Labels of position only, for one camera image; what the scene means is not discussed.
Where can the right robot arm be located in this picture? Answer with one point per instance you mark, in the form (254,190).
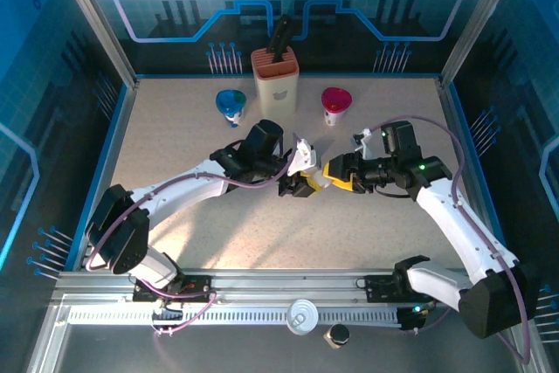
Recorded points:
(458,224)

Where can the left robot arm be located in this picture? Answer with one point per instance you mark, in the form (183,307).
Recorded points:
(183,185)

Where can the blue lid paper cup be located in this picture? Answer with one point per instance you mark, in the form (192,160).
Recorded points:
(230,102)

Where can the cream knife block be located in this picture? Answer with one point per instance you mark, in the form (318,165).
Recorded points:
(277,89)

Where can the pink lid paper cup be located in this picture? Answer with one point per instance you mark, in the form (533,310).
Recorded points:
(335,100)

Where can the white round can lid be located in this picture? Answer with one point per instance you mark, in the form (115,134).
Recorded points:
(301,317)

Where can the black jar with gold band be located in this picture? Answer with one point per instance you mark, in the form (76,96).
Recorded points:
(337,336)

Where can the grey metal shelf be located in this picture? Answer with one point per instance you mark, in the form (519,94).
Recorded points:
(218,351)

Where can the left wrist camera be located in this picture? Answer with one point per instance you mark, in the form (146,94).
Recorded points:
(302,158)

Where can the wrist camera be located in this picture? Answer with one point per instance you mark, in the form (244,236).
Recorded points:
(302,158)
(363,142)

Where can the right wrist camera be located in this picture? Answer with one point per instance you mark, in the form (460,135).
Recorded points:
(363,142)

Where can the aluminium side rail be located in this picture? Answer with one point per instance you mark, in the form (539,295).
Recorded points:
(464,150)
(114,150)

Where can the long aluminium frame rail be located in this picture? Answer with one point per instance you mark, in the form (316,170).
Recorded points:
(284,285)

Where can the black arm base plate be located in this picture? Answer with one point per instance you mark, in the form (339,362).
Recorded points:
(380,288)
(196,289)

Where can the aluminium frame post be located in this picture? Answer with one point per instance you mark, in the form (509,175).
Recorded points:
(96,19)
(480,19)

